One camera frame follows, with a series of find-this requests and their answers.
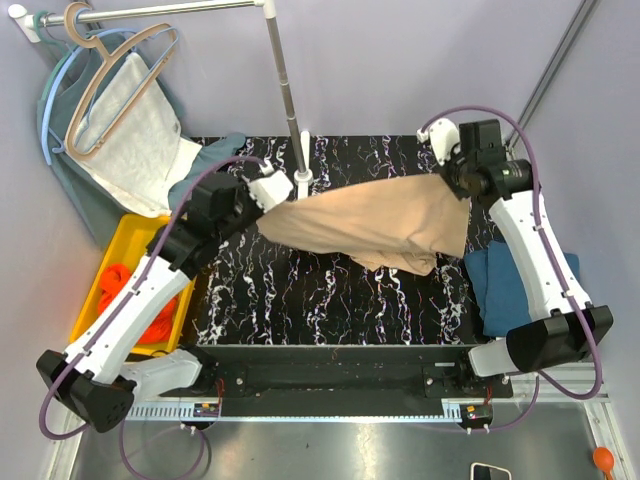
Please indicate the metal clothes rack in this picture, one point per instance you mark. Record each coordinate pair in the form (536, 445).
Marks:
(300, 139)

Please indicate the aluminium frame post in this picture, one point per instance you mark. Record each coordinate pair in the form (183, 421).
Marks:
(574, 29)

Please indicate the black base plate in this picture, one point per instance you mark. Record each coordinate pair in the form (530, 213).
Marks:
(334, 383)

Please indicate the white towel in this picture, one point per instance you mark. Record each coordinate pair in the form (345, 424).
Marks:
(138, 160)

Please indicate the yellow plastic bin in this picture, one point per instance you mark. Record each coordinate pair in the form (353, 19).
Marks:
(126, 247)

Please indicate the beige clothes hanger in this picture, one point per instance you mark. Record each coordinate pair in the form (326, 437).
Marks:
(109, 61)

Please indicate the green clothes hanger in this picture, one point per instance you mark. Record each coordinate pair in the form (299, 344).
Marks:
(64, 48)

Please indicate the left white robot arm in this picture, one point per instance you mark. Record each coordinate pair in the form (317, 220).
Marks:
(92, 377)

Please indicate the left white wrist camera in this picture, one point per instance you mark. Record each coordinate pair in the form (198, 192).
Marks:
(271, 189)

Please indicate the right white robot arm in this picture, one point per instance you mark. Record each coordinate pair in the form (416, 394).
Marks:
(565, 325)

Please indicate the blue clothes hanger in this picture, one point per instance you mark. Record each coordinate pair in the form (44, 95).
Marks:
(54, 114)

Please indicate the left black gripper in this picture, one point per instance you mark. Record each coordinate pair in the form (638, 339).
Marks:
(244, 191)

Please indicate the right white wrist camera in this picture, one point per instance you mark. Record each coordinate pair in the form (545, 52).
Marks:
(442, 135)

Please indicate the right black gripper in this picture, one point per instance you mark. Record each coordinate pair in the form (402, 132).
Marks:
(461, 193)

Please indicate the folded blue t shirt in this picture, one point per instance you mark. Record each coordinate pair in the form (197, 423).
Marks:
(498, 289)

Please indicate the beige t shirt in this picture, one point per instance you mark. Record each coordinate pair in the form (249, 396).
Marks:
(401, 223)

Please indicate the aluminium front rail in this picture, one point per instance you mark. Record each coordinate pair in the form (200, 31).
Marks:
(208, 409)

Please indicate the smartphone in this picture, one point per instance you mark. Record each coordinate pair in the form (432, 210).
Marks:
(481, 471)

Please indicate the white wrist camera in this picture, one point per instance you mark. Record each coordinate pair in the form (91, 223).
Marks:
(442, 135)
(271, 189)

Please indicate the orange ball tool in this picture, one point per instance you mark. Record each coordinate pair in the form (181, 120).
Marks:
(604, 461)

